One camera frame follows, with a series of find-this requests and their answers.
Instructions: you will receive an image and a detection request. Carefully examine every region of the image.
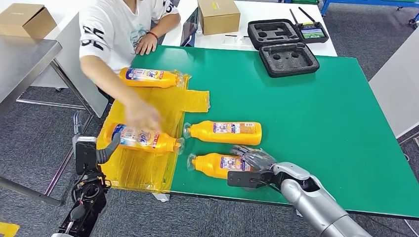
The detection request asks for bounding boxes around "blue metal shelf rack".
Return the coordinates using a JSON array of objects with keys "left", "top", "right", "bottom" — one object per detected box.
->
[{"left": 320, "top": 0, "right": 419, "bottom": 17}]

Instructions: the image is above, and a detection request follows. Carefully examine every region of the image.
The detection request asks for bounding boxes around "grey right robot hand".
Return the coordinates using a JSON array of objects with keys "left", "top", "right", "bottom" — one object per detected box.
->
[{"left": 230, "top": 145, "right": 279, "bottom": 172}]

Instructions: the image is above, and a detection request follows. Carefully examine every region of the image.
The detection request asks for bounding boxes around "remote controller with screen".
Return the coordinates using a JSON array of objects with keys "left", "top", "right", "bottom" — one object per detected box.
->
[{"left": 290, "top": 6, "right": 330, "bottom": 44}]

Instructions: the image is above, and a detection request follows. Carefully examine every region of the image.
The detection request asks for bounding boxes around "person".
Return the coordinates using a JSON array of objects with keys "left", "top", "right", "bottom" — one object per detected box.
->
[{"left": 78, "top": 0, "right": 181, "bottom": 131}]

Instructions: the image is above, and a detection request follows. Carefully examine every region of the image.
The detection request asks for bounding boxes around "person's right hand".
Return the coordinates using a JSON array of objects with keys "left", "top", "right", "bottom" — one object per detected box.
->
[{"left": 124, "top": 96, "right": 162, "bottom": 131}]

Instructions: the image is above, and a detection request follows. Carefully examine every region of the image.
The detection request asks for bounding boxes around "cardboard box with yellow sticker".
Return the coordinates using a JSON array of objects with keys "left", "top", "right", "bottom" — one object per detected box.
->
[{"left": 198, "top": 0, "right": 241, "bottom": 36}]

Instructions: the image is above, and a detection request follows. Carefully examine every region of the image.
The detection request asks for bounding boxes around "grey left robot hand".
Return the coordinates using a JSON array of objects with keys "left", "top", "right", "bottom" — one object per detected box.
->
[{"left": 72, "top": 110, "right": 123, "bottom": 165}]

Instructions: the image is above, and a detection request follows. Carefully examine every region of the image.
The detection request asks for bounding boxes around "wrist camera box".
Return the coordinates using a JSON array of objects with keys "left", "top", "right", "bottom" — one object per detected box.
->
[
  {"left": 72, "top": 135, "right": 98, "bottom": 176},
  {"left": 227, "top": 170, "right": 276, "bottom": 190}
]

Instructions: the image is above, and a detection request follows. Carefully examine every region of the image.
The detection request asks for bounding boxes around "stainless steel table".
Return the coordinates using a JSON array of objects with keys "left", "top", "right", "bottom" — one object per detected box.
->
[{"left": 0, "top": 35, "right": 109, "bottom": 207}]

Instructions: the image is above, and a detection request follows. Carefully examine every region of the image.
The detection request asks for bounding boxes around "plain cardboard box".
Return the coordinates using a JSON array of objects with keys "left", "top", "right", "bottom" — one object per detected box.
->
[{"left": 0, "top": 2, "right": 58, "bottom": 39}]

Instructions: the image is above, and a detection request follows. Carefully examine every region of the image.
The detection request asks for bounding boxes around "black tablet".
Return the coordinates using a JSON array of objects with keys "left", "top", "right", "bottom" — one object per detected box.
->
[{"left": 179, "top": 6, "right": 200, "bottom": 47}]

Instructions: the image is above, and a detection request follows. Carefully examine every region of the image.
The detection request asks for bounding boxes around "yellow floor tape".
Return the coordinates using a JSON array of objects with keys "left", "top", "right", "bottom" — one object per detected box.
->
[{"left": 0, "top": 222, "right": 20, "bottom": 237}]

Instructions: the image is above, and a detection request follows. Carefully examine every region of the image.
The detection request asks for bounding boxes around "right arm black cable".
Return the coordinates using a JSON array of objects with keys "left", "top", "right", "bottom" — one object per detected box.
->
[{"left": 250, "top": 177, "right": 284, "bottom": 195}]

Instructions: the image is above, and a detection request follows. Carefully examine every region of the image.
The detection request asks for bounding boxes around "black foam-lined case half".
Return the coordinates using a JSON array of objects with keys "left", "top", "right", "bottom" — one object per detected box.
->
[
  {"left": 258, "top": 42, "right": 321, "bottom": 79},
  {"left": 247, "top": 19, "right": 302, "bottom": 51}
]

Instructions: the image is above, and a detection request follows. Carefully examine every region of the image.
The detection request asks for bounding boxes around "orange detergent bottle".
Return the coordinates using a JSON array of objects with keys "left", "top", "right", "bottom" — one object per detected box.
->
[
  {"left": 182, "top": 120, "right": 262, "bottom": 146},
  {"left": 186, "top": 152, "right": 256, "bottom": 180},
  {"left": 104, "top": 122, "right": 186, "bottom": 155},
  {"left": 118, "top": 67, "right": 186, "bottom": 89}
]

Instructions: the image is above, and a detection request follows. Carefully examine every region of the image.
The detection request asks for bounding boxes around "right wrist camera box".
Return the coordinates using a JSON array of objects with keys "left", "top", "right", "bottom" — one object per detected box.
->
[{"left": 227, "top": 170, "right": 276, "bottom": 190}]

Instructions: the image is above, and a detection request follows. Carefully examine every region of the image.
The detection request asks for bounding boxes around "small clear plastic packet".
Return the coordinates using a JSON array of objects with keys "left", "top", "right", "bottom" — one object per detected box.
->
[{"left": 223, "top": 36, "right": 246, "bottom": 45}]

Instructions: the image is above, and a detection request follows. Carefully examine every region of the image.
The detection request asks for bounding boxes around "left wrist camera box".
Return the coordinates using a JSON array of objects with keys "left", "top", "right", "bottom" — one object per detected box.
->
[{"left": 72, "top": 135, "right": 98, "bottom": 176}]

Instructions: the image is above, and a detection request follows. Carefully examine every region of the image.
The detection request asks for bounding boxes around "yellow plastic-wrapped cardboard sheet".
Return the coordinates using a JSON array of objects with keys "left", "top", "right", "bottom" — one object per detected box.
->
[{"left": 96, "top": 70, "right": 211, "bottom": 194}]

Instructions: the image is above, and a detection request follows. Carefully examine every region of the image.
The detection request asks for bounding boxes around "person's left hand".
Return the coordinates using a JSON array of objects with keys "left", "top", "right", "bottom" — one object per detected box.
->
[{"left": 135, "top": 33, "right": 159, "bottom": 56}]

